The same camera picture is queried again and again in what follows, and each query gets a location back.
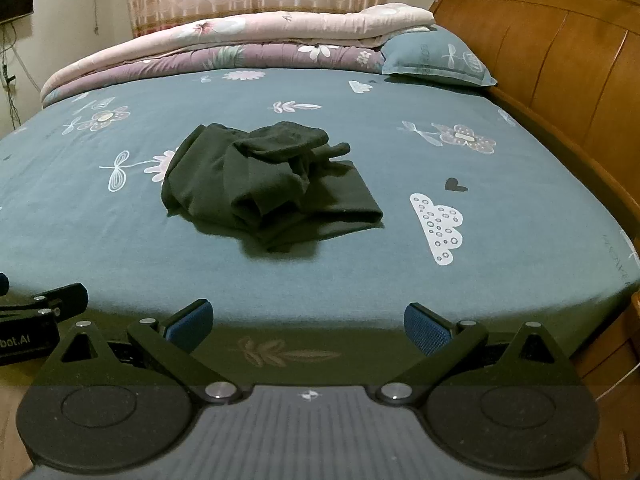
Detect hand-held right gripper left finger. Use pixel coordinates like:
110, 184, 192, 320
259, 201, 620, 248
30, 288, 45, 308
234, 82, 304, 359
47, 299, 242, 406

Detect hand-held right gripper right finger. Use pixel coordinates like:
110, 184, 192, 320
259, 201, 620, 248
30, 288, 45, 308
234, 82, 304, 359
375, 302, 587, 406

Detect dark green pants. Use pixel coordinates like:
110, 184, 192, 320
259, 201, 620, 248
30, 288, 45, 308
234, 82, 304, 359
160, 121, 385, 253

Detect bed with teal floral sheet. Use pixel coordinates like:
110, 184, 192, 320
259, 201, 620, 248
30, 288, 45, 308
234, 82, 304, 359
0, 67, 640, 391

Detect wooden nightstand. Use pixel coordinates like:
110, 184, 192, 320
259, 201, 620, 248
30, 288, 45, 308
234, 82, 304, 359
570, 290, 640, 480

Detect teal pillow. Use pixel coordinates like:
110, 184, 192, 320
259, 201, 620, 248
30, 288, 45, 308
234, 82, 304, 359
381, 25, 498, 88

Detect folded pink floral quilt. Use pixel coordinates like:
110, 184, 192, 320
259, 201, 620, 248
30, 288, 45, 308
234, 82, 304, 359
40, 2, 436, 108

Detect wooden bed headboard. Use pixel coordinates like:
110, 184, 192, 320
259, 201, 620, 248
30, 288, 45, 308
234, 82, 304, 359
429, 0, 640, 266

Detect thin white cable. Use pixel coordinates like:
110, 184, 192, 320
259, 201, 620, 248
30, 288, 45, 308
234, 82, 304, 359
594, 371, 640, 403

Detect dangling wall cables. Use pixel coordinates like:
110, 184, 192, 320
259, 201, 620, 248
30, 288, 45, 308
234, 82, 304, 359
0, 22, 31, 128

